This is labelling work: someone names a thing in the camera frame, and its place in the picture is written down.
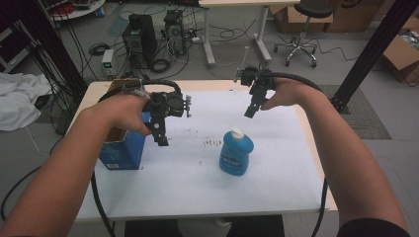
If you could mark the black metal frame post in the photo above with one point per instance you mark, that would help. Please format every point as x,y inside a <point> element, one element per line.
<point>372,49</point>
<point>56,42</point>

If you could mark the white cloth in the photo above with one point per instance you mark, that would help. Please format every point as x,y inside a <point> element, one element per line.
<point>19,98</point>

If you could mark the black swivel stool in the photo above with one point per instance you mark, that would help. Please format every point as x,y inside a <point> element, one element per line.
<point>313,10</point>

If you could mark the person's right hand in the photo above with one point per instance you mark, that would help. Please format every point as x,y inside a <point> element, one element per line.
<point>286,92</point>

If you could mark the open cardboard box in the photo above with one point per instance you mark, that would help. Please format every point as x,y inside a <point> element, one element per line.
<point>400,56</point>

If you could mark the round white shelf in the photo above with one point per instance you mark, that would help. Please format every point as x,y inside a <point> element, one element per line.
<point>79,10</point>

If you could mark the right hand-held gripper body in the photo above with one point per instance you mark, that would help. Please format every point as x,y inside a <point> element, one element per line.
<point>258,80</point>

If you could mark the person's black sleeve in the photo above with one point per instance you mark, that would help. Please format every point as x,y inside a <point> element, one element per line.
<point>375,228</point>

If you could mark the grey floor mat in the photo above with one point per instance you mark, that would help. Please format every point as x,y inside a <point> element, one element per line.
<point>365,115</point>

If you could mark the grey bench power supply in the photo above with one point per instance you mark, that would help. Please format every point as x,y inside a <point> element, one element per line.
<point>107,62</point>

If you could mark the blue bottle with white cap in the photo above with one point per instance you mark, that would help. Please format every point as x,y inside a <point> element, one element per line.
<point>235,154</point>

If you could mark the large black computer tower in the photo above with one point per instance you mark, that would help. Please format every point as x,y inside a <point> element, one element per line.
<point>140,41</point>

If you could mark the person's left hand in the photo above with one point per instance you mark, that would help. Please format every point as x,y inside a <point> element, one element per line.
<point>125,110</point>

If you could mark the small black computer tower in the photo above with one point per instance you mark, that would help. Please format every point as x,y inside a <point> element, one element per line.
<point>174,31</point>

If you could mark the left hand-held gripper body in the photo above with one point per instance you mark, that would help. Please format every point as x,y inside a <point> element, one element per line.
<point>170,103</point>

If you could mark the white power strip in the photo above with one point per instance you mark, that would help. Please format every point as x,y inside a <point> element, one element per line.
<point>195,39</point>

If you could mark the blue cardboard box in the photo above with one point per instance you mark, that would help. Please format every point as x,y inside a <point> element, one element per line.
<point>126,154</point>

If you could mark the white desk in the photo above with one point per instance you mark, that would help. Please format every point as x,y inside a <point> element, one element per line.
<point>237,4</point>

